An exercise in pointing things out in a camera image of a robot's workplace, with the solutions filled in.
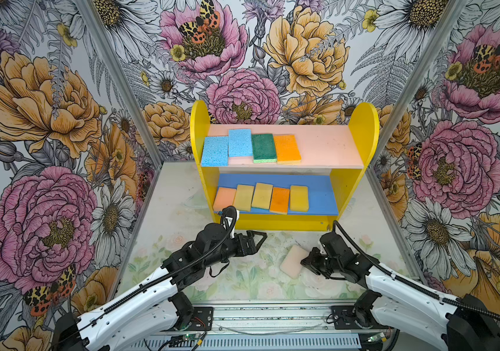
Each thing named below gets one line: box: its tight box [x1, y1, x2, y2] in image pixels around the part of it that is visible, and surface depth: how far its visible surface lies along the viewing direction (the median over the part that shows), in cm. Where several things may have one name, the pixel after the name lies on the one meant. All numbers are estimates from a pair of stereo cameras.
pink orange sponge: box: [212, 187, 237, 212], surface depth 89 cm
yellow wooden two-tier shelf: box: [190, 100, 381, 232], surface depth 74 cm
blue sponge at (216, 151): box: [201, 136, 229, 168], surface depth 68 cm
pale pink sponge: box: [279, 244, 310, 280], surface depth 86 cm
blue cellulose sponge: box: [228, 128, 253, 158], surface depth 71 cm
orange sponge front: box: [269, 186, 291, 215], surface depth 89 cm
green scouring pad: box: [251, 133, 278, 164], surface depth 69 cm
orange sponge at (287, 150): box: [273, 134, 302, 165], surface depth 69 cm
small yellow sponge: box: [290, 185, 310, 213], surface depth 89 cm
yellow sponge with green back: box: [232, 184, 255, 213], surface depth 89 cm
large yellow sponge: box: [251, 182, 274, 210], surface depth 89 cm
